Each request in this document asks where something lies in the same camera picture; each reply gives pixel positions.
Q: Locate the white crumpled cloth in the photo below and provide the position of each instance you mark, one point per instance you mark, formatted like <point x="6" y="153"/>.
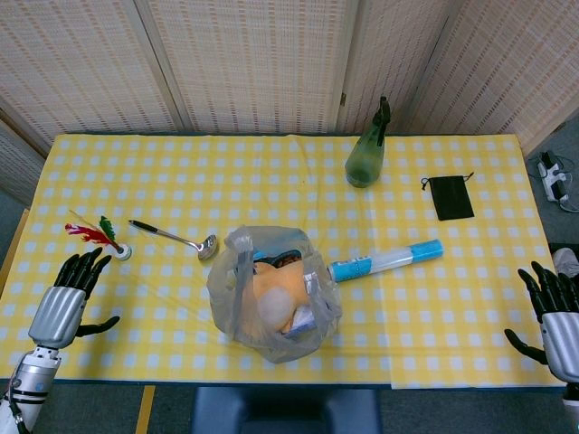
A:
<point x="567" y="258"/>

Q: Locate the woven bamboo screen panel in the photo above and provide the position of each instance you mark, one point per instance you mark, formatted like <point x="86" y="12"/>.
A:
<point x="16" y="167"/>
<point x="253" y="63"/>
<point x="398" y="50"/>
<point x="81" y="63"/>
<point x="515" y="68"/>

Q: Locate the dark blue robot torso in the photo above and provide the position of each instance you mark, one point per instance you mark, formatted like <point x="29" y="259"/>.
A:
<point x="285" y="411"/>

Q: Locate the white power strip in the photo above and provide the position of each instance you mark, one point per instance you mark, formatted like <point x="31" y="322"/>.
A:
<point x="551" y="178"/>

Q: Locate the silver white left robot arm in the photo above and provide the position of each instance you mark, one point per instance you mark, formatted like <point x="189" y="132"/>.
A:
<point x="31" y="377"/>

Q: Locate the blue white cling film roll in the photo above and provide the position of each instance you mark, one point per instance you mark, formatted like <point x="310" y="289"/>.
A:
<point x="384" y="260"/>

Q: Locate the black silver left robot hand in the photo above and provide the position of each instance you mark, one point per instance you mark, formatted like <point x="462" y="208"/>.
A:
<point x="56" y="316"/>

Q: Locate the green spray bottle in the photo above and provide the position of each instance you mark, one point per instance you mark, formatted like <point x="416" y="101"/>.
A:
<point x="365" y="158"/>

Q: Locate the yellow white checked tablecloth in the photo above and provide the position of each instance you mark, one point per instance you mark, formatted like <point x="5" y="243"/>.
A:
<point x="407" y="325"/>

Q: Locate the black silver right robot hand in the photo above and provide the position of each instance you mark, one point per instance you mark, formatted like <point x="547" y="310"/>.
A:
<point x="558" y="334"/>

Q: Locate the red green feather shuttlecock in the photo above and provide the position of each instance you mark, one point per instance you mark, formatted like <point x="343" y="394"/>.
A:
<point x="92" y="235"/>

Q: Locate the orange plush item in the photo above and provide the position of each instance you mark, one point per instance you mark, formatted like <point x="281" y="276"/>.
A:
<point x="289" y="280"/>

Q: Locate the blue white packet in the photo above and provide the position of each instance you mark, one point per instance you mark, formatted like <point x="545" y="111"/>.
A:
<point x="303" y="323"/>

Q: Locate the dark snack packet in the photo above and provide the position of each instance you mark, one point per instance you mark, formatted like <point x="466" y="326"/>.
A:
<point x="282" y="260"/>

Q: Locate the clear plastic bag with items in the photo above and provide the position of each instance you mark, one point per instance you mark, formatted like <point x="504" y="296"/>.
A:
<point x="226" y="289"/>

